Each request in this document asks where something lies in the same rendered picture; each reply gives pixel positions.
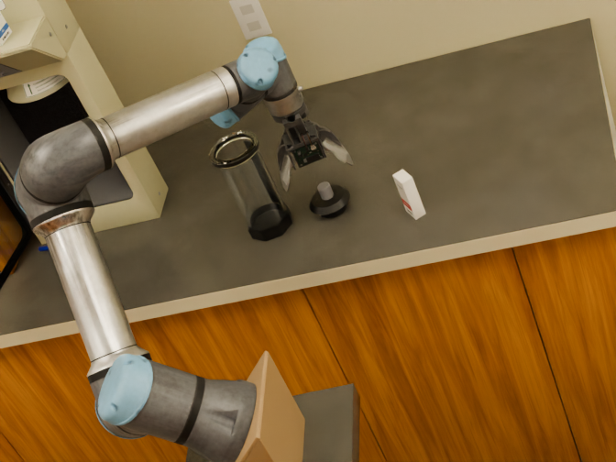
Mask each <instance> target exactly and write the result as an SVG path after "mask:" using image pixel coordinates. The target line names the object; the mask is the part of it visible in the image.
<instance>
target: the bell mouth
mask: <svg viewBox="0 0 616 462"><path fill-rule="evenodd" d="M68 81H69V80H68V79H67V78H66V77H65V76H63V75H59V74H58V75H53V76H50V77H47V78H43V79H40V80H36V81H33V82H27V83H23V84H20V85H17V86H13V87H10V88H6V89H7V97H8V99H9V100H10V101H11V102H14V103H18V104H24V103H30V102H34V101H37V100H39V99H42V98H44V97H46V96H48V95H50V94H53V93H55V92H56V91H58V90H59V89H60V88H61V87H63V86H64V85H65V84H66V83H67V82H68Z"/></svg>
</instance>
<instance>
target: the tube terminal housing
mask: <svg viewBox="0 0 616 462"><path fill-rule="evenodd" d="M3 1H4V3H5V5H6V7H7V9H5V10H2V11H0V12H1V14H2V15H3V17H4V19H5V21H6V23H7V24H8V26H10V25H13V24H16V23H19V22H23V21H26V20H30V19H32V18H36V17H41V16H45V17H46V19H47V20H48V21H49V24H50V25H51V27H52V29H53V31H54V33H55V34H56V36H57V38H58V40H59V41H60V44H61V45H62V47H63V48H64V50H65V52H66V53H67V54H66V57H65V59H64V60H63V61H59V62H56V63H52V64H49V65H46V66H42V67H39V68H36V69H32V70H29V71H22V72H20V73H16V74H13V75H9V76H6V77H3V78H0V90H3V89H6V88H10V87H13V86H17V85H20V84H23V83H30V82H33V81H36V80H40V79H43V78H47V77H50V76H53V75H63V76H65V77H66V78H67V79H68V80H69V82H70V84H71V86H72V88H73V90H74V91H75V92H76V94H77V96H78V97H79V99H80V101H81V103H82V105H83V107H84V109H85V110H86V112H87V114H88V115H89V117H91V118H93V119H99V118H102V117H104V116H108V115H110V114H112V113H114V112H116V111H118V110H121V109H123V108H125V107H124V106H123V105H122V103H121V101H120V99H119V98H118V96H117V94H116V91H115V89H114V88H113V86H112V84H111V83H110V81H109V79H108V78H107V76H106V74H105V71H104V70H103V68H102V66H101V64H100V62H99V60H98V59H97V58H96V56H95V54H94V52H93V50H92V48H91V46H90V44H89V42H88V41H87V39H86V37H85V35H84V34H83V32H82V30H81V28H80V27H79V25H78V23H77V21H76V19H75V17H74V15H73V14H72V11H71V10H70V8H69V7H68V5H67V3H66V1H65V0H3ZM115 163H116V164H117V166H118V168H119V169H120V170H121V172H122V174H123V175H124V177H125V179H126V181H127V183H128V185H129V187H130V188H131V190H132V192H133V197H132V198H131V199H129V200H125V201H122V202H117V203H110V204H106V205H102V206H98V207H95V208H94V209H95V212H94V214H93V217H92V219H91V224H92V227H93V231H94V232H99V231H103V230H107V229H111V228H116V227H120V226H127V225H131V224H135V223H139V222H144V221H148V220H151V219H156V218H160V215H161V212H162V208H163V205H164V202H165V199H166V195H167V192H168V189H169V188H168V186H167V184H166V182H165V181H164V180H163V178H162V176H161V174H160V172H159V170H158V168H157V166H156V164H155V163H154V161H153V159H152V157H151V156H150V154H149V152H148V150H147V148H146V147H144V148H140V149H138V150H136V151H134V152H132V153H129V154H127V155H125V156H124V157H122V158H119V159H116V160H115Z"/></svg>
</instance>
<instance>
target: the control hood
mask: <svg viewBox="0 0 616 462"><path fill-rule="evenodd" d="M9 27H10V29H11V30H12V33H11V34H10V36H9V37H8V38H7V40H6V41H5V43H4V44H3V46H0V64H3V65H5V66H8V67H11V68H14V69H17V70H20V71H21V72H25V71H29V70H32V69H36V68H39V67H42V66H46V65H49V64H52V63H56V62H59V61H64V59H65V57H66V54H67V53H66V52H65V50H64V48H63V46H62V45H61V43H60V41H59V40H58V38H57V36H56V34H55V33H54V31H53V29H52V27H51V25H50V23H49V21H48V19H47V18H46V17H45V16H39V17H36V18H32V19H29V20H26V21H23V22H19V23H16V24H13V25H10V26H9Z"/></svg>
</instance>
